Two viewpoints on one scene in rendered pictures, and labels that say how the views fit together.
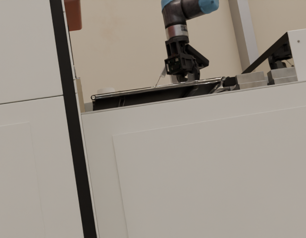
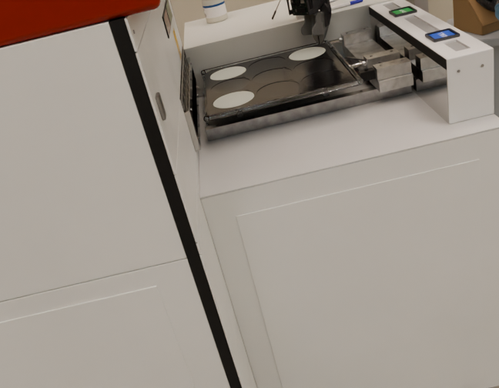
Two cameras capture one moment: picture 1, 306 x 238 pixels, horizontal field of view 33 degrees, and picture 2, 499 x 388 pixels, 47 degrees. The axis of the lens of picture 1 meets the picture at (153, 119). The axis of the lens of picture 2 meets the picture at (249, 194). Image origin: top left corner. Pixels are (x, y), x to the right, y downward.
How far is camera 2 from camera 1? 0.76 m
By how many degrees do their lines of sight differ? 39
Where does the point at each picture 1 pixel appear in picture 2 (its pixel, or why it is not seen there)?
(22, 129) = (151, 293)
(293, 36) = (453, 65)
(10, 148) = (142, 309)
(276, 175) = (407, 235)
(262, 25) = not seen: outside the picture
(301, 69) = (455, 105)
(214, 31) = not seen: outside the picture
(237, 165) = (367, 231)
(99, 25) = not seen: outside the picture
